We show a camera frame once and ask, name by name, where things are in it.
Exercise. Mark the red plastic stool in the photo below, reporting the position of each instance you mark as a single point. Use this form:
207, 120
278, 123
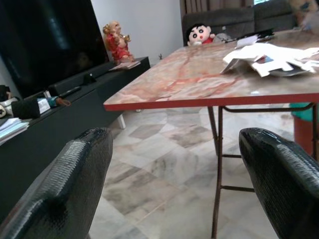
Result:
305, 134

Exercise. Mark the black flat television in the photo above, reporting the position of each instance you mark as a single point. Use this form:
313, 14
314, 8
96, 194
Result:
49, 37

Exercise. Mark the dark grey fabric sofa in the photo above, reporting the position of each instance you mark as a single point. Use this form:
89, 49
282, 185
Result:
224, 20

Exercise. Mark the brown curtain panel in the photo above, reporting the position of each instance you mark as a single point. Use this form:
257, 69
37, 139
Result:
199, 5

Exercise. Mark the small white box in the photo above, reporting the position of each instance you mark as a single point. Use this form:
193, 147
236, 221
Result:
45, 104

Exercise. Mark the marble pattern folding table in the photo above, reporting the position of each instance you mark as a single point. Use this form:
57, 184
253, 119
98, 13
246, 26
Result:
199, 82

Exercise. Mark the black pouch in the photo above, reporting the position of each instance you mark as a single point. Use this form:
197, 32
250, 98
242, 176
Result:
26, 109

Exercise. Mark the flat magazine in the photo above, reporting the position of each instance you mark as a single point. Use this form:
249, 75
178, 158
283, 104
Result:
124, 66

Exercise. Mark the red gold laughing Buddha statue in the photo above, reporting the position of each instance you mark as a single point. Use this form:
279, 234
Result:
117, 44

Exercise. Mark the black remote control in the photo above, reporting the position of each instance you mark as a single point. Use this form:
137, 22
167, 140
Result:
69, 92

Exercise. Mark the folded white cardboard piece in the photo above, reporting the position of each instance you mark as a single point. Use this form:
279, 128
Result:
239, 58

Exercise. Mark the black soundbar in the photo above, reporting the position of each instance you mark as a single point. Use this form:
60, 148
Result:
74, 81

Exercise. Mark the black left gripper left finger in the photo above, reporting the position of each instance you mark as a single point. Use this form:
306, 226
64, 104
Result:
62, 186

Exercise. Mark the black low TV console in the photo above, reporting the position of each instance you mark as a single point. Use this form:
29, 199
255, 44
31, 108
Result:
30, 149

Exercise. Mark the cartoon boy plush doll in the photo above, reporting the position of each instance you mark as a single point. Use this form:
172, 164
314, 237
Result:
198, 35

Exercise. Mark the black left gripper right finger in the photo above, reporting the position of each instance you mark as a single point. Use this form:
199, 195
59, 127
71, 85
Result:
286, 189

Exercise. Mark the small grey Totoro plush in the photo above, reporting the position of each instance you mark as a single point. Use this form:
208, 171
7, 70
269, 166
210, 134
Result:
223, 37

